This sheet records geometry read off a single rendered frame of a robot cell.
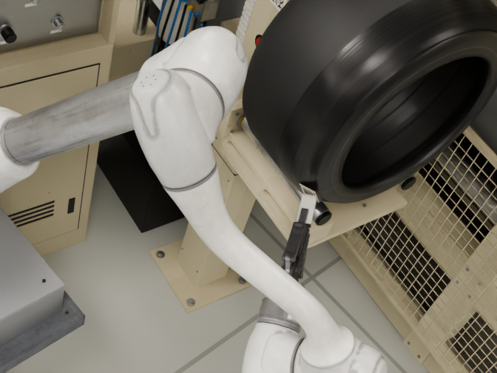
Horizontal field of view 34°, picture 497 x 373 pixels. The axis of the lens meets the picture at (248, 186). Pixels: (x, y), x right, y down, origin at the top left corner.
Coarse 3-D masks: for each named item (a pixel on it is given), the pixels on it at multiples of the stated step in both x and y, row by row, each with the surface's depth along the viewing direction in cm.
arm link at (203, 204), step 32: (192, 192) 133; (192, 224) 139; (224, 224) 140; (224, 256) 142; (256, 256) 142; (256, 288) 145; (288, 288) 143; (320, 320) 144; (320, 352) 147; (352, 352) 148
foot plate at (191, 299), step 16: (160, 256) 279; (176, 256) 281; (176, 272) 277; (176, 288) 273; (192, 288) 275; (208, 288) 276; (224, 288) 278; (240, 288) 279; (192, 304) 270; (208, 304) 273
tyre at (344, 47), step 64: (320, 0) 159; (384, 0) 155; (448, 0) 156; (256, 64) 168; (320, 64) 156; (384, 64) 152; (448, 64) 198; (256, 128) 177; (320, 128) 159; (384, 128) 206; (448, 128) 192; (320, 192) 175
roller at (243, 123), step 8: (248, 128) 201; (256, 144) 200; (264, 152) 198; (272, 160) 196; (280, 176) 195; (288, 184) 194; (296, 192) 192; (320, 208) 189; (320, 216) 188; (328, 216) 189; (320, 224) 190
